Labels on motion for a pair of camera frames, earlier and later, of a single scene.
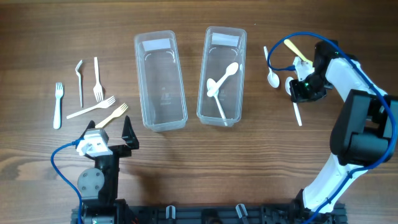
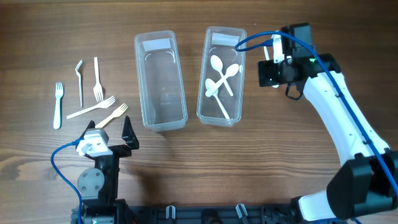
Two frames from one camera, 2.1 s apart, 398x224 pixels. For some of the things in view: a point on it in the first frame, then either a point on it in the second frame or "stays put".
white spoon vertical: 288,89 → 216,62
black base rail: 286,213 stays put
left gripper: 117,148 stays put
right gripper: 302,94 → 267,73
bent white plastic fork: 79,82 stays put
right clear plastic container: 220,48 stays put
